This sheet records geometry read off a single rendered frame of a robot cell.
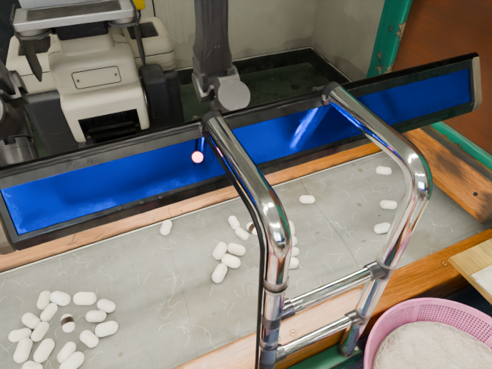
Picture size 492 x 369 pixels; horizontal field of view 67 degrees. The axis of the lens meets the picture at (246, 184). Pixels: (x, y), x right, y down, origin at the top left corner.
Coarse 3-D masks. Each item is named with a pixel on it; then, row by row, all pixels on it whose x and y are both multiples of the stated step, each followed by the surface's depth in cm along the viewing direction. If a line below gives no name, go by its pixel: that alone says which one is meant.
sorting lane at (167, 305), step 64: (320, 192) 84; (384, 192) 84; (64, 256) 71; (128, 256) 71; (192, 256) 71; (256, 256) 71; (320, 256) 71; (0, 320) 62; (128, 320) 62; (192, 320) 62; (256, 320) 62
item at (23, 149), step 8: (0, 144) 59; (8, 144) 59; (16, 144) 60; (24, 144) 61; (32, 144) 62; (0, 152) 60; (8, 152) 59; (16, 152) 60; (24, 152) 60; (32, 152) 61; (0, 160) 60; (8, 160) 59; (16, 160) 59; (24, 160) 60
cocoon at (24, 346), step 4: (20, 340) 57; (24, 340) 57; (28, 340) 58; (20, 344) 57; (24, 344) 57; (28, 344) 57; (32, 344) 58; (16, 348) 57; (20, 348) 56; (24, 348) 57; (28, 348) 57; (16, 352) 56; (20, 352) 56; (24, 352) 56; (28, 352) 57; (16, 356) 56; (20, 356) 56; (24, 356) 56; (28, 356) 57; (16, 360) 56; (20, 360) 56; (24, 360) 56
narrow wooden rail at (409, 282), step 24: (480, 240) 71; (408, 264) 67; (432, 264) 67; (360, 288) 63; (408, 288) 63; (432, 288) 64; (456, 288) 71; (312, 312) 60; (336, 312) 60; (384, 312) 62; (288, 336) 57; (336, 336) 59; (192, 360) 55; (216, 360) 55; (240, 360) 55; (288, 360) 57
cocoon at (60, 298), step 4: (56, 292) 63; (60, 292) 64; (52, 296) 63; (56, 296) 63; (60, 296) 63; (64, 296) 63; (68, 296) 63; (52, 300) 63; (56, 300) 63; (60, 300) 62; (64, 300) 63; (68, 300) 63; (60, 304) 63; (64, 304) 63
